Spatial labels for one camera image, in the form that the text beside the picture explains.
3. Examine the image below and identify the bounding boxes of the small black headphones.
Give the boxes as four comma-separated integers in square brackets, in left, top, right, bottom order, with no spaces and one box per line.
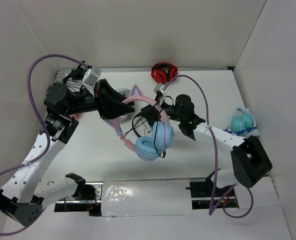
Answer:
[131,112,160,138]

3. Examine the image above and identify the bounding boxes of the aluminium frame rail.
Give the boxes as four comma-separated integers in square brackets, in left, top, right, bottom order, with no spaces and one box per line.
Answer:
[32,70,241,182]

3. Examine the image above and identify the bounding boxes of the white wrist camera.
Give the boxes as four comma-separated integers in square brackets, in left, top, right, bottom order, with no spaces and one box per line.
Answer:
[82,66,101,88]
[153,83,165,95]

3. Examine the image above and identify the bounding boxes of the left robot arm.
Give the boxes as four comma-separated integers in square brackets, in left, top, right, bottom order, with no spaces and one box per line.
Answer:
[0,79,134,228]

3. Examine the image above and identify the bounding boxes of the glossy white tape sheet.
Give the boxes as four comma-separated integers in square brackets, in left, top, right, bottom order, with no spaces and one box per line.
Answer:
[101,179,193,217]

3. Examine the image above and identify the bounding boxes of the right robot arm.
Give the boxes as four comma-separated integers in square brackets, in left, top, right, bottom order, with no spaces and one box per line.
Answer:
[161,94,272,196]

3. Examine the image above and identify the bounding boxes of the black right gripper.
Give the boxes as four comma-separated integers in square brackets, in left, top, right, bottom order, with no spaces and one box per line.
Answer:
[138,95,184,123]

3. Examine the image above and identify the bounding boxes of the grey white headphones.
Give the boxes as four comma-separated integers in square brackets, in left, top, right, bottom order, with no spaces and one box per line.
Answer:
[115,87,131,123]

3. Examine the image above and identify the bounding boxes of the pink blue cat-ear headphones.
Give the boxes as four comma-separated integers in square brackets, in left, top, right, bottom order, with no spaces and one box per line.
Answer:
[106,84,174,162]

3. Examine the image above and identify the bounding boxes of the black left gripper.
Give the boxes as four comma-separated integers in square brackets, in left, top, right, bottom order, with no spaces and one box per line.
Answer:
[65,78,135,120]

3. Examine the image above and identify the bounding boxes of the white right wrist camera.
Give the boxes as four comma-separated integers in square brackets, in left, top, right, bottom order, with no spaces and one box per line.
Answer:
[153,83,165,95]

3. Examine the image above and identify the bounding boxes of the red black headphones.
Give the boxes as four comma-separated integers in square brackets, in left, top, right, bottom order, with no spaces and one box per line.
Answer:
[151,62,178,85]

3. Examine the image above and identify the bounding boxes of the teal headphones in bag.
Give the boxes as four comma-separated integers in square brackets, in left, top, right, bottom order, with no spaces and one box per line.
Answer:
[224,107,261,138]

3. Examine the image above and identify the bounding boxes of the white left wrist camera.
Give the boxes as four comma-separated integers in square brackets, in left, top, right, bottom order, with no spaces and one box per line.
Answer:
[82,66,101,88]

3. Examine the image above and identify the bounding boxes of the black wired headphones far left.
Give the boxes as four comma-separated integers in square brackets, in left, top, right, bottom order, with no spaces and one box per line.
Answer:
[62,64,88,93]

